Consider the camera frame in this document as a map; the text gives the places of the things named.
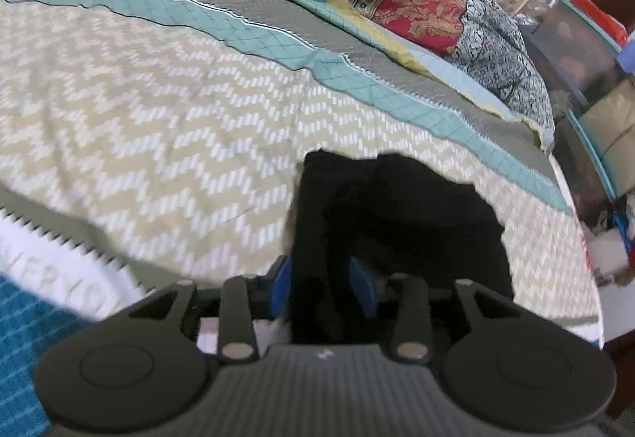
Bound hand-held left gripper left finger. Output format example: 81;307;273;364
128;255;292;364

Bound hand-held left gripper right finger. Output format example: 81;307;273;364
348;257;518;364

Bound black pants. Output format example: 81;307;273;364
288;149;515;348

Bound zigzag patterned bedspread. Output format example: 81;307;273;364
0;0;607;354

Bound blue checked cloth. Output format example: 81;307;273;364
0;268;101;437

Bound floral patchwork quilt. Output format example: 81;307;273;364
208;0;556;153

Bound red cloth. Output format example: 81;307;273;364
570;0;629;46

